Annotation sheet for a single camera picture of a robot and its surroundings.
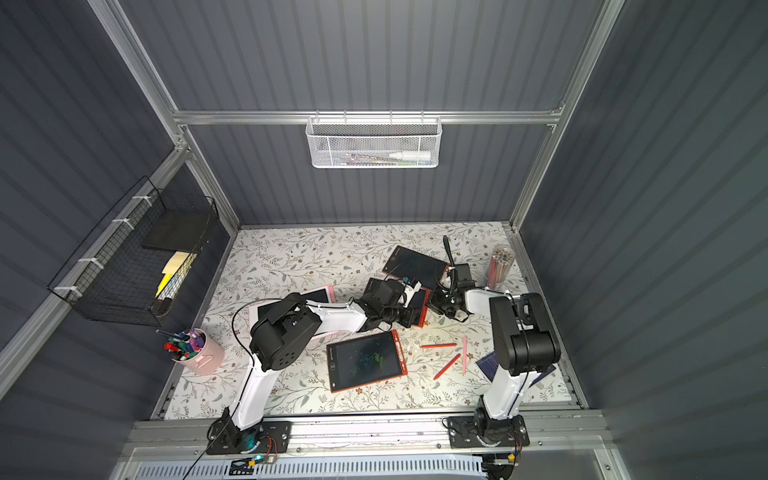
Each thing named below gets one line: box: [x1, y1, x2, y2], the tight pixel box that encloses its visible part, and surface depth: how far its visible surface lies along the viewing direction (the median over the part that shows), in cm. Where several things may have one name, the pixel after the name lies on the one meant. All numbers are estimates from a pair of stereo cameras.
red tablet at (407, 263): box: [382, 245, 451, 287], surface depth 113 cm
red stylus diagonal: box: [433, 353, 461, 381], surface depth 86 cm
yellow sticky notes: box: [156, 251, 190, 298], surface depth 75 cm
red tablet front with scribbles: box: [326, 330, 408, 393], surface depth 88 cm
